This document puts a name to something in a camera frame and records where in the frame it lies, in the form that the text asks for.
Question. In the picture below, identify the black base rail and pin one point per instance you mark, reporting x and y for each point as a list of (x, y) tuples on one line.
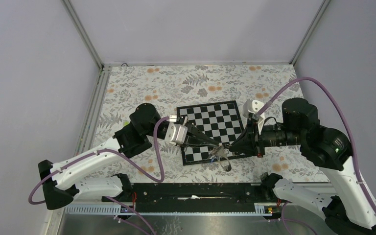
[(199, 197)]

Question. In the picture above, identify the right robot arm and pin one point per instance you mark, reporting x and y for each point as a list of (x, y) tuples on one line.
[(348, 212)]

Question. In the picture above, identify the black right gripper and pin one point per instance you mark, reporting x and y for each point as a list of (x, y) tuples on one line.
[(249, 141)]

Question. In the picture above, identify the black white chessboard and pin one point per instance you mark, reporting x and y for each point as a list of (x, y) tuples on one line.
[(221, 121)]

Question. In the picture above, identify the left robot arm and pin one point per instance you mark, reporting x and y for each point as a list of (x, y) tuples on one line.
[(64, 182)]

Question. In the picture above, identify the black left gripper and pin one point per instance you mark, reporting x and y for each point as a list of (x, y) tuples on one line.
[(195, 137)]

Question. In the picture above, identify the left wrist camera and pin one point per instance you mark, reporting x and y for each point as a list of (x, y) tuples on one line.
[(176, 132)]

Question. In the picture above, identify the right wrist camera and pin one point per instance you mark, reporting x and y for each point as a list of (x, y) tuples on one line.
[(252, 110)]

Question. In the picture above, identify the floral table cloth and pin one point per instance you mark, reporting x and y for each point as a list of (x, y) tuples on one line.
[(169, 87)]

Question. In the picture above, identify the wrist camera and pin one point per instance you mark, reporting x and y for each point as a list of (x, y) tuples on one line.
[(176, 132), (252, 110)]

